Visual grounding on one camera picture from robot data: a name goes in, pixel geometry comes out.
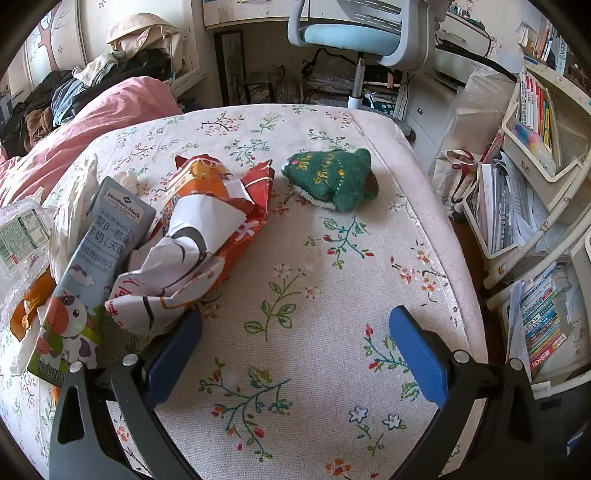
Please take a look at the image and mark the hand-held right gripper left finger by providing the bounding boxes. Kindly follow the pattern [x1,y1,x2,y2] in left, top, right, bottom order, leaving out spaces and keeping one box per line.
[48,310,204,480]

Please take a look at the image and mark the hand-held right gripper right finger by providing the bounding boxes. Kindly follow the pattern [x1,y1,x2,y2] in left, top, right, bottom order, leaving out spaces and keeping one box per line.
[389,305,548,480]

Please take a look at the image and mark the orange and white snack bag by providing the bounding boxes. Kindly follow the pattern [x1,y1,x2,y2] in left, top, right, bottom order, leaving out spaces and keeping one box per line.
[105,154,273,335]

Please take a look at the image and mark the cow print milk carton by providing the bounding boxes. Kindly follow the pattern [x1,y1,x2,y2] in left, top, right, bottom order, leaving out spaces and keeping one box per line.
[25,176,158,388]

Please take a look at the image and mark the clear plastic bottle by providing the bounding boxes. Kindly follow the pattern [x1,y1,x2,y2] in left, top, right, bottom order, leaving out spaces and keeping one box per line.
[0,196,58,324]

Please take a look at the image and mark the stack of colourful books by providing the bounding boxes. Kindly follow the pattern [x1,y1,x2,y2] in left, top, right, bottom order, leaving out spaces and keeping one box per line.
[505,263,583,384]

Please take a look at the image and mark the stack of papers and magazines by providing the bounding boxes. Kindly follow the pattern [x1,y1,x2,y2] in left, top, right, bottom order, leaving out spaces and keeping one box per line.
[466,152,555,259]

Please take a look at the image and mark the crumpled white tissue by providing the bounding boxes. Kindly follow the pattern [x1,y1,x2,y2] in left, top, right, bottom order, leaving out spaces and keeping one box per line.
[48,154,139,278]

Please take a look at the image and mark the red crumpled wrapper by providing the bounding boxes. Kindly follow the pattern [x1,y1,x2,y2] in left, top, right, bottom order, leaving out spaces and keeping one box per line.
[242,159,276,222]

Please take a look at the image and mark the green knitted pouch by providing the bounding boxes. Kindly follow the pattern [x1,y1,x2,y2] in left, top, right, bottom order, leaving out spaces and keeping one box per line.
[281,148,380,214]

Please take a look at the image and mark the cream shelf cart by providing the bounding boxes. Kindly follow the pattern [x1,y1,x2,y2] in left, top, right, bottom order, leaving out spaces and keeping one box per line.
[462,60,591,407]

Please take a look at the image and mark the pink blanket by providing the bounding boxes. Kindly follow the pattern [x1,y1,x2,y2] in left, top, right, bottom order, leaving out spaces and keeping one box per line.
[0,76,183,208]

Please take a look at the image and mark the white drawer cabinet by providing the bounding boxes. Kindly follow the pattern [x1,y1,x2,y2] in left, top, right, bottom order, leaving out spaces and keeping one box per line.
[392,69,467,153]

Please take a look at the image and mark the translucent plastic bag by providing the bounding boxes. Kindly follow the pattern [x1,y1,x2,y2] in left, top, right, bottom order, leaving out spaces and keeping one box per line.
[443,67,518,162]

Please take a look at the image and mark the row of upright books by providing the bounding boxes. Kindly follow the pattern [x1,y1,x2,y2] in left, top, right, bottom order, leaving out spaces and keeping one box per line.
[517,71,561,153]

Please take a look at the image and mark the dark woven bag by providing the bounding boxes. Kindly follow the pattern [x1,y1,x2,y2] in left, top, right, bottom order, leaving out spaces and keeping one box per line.
[235,65,305,109]

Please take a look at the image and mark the pile of dark clothes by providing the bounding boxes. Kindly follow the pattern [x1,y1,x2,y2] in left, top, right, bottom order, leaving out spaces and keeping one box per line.
[0,46,185,158]

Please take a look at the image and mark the beige cloth bag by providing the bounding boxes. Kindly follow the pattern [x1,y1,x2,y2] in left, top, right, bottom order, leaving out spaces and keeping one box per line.
[106,14,183,70]

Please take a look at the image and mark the headboard with pink tree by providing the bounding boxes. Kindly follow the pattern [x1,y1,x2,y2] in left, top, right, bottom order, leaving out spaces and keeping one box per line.
[18,0,112,88]

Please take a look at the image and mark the blue grey office chair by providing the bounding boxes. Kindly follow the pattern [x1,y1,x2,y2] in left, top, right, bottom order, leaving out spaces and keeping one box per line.
[286,0,448,139]

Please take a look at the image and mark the white desk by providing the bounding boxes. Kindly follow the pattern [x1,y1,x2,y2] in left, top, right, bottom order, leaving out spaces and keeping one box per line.
[203,0,509,88]

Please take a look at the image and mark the white tote bag red handles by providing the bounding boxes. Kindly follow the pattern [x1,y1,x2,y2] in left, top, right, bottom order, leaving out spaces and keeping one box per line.
[431,148,485,217]

